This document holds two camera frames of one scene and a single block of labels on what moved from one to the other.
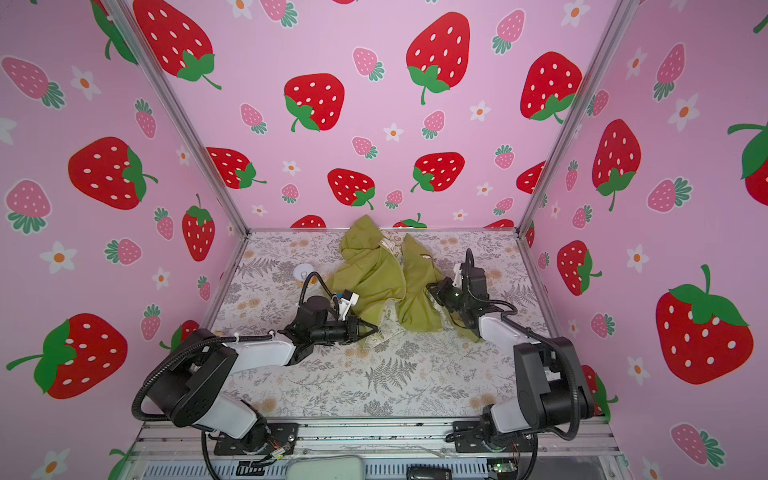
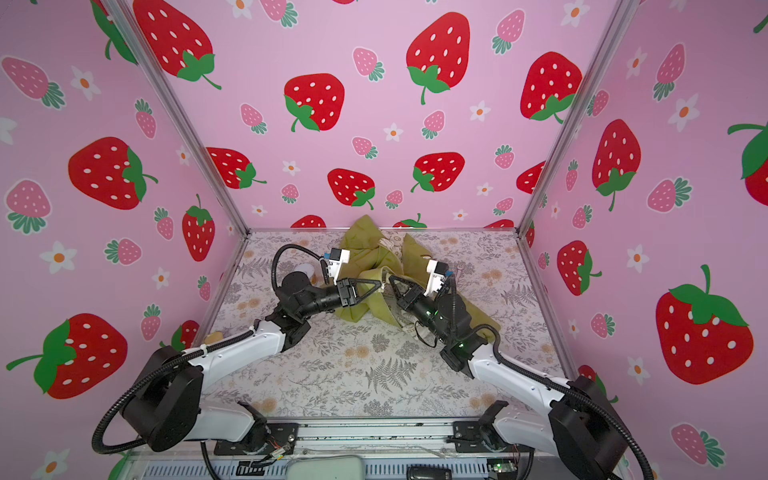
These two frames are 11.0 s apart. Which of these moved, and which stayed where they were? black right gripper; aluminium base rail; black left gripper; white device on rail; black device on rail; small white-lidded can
Moved: black left gripper; black right gripper
Stayed: white device on rail; black device on rail; aluminium base rail; small white-lidded can
